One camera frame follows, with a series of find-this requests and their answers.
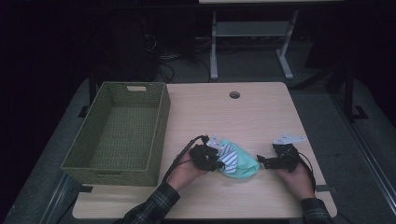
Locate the aluminium floor rail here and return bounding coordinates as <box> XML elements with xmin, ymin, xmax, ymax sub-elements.
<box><xmin>329</xmin><ymin>92</ymin><xmax>396</xmax><ymax>217</ymax></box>
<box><xmin>38</xmin><ymin>172</ymin><xmax>82</xmax><ymax>224</ymax></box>

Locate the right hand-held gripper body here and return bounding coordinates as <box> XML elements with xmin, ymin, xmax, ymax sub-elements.
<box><xmin>270</xmin><ymin>133</ymin><xmax>308</xmax><ymax>173</ymax></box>

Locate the green woven basket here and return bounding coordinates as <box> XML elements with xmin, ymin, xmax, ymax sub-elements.
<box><xmin>60</xmin><ymin>81</ymin><xmax>172</xmax><ymax>188</ymax></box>

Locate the grey tape strip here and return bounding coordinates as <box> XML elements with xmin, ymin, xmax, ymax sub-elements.
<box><xmin>315</xmin><ymin>184</ymin><xmax>338</xmax><ymax>194</ymax></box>

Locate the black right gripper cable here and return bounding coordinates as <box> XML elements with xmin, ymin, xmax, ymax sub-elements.
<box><xmin>294</xmin><ymin>151</ymin><xmax>318</xmax><ymax>191</ymax></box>

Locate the tangle of floor cables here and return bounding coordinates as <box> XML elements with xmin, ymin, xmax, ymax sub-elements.
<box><xmin>141</xmin><ymin>32</ymin><xmax>213</xmax><ymax>84</ymax></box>

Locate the black post with foot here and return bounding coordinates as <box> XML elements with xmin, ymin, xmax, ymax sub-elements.
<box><xmin>77</xmin><ymin>69</ymin><xmax>98</xmax><ymax>119</ymax></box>

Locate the person's left hand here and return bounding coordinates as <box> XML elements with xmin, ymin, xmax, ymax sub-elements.
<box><xmin>167</xmin><ymin>151</ymin><xmax>207</xmax><ymax>192</ymax></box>

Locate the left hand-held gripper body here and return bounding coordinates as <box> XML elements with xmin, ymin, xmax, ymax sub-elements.
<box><xmin>189</xmin><ymin>133</ymin><xmax>226</xmax><ymax>173</ymax></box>

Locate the mint green small shirt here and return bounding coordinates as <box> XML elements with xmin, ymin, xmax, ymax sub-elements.
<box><xmin>217</xmin><ymin>138</ymin><xmax>262</xmax><ymax>180</ymax></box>

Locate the person's right hand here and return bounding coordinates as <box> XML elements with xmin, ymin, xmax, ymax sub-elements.
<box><xmin>275</xmin><ymin>161</ymin><xmax>317</xmax><ymax>202</ymax></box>

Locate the black metal stand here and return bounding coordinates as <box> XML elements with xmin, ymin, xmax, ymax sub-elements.
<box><xmin>325</xmin><ymin>59</ymin><xmax>370</xmax><ymax>123</ymax></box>

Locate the white metal table frame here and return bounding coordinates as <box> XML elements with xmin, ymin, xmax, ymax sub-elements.
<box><xmin>208</xmin><ymin>9</ymin><xmax>300</xmax><ymax>81</ymax></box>

